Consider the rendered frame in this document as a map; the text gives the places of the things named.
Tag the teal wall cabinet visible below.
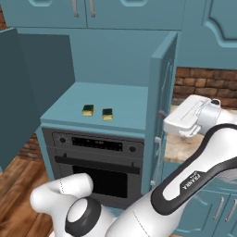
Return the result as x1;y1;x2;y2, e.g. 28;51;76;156
177;0;237;71

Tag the teal panelled cabinet door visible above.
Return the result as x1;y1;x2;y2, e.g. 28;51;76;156
141;31;181;197

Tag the black oven handle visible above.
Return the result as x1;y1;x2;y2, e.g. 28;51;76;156
54;155;142;176

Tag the teal plain cabinet door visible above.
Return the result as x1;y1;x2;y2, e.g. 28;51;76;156
0;27;43;172

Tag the silver base cabinet handle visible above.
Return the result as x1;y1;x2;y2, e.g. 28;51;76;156
224;203;237;223
212;195;226;221

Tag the white cabinet door handle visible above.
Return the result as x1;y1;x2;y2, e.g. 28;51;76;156
149;136;163;187

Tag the teal overhead cabinet door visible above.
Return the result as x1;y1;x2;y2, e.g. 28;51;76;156
85;0;187;31
2;0;88;30

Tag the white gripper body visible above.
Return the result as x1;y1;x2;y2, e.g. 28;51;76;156
163;94;211;139

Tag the grey metal sink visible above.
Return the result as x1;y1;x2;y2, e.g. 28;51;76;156
216;167;237;183

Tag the silver overhead cabinet handle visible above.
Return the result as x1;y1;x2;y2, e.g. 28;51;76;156
70;0;81;19
88;0;97;19

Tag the black and grey oven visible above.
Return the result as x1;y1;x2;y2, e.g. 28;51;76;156
41;126;145;211

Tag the teal open cabinet body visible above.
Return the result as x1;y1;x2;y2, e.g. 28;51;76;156
17;27;179;139

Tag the teal base cabinet door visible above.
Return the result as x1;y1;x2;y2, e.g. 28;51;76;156
212;193;237;237
172;186;231;237

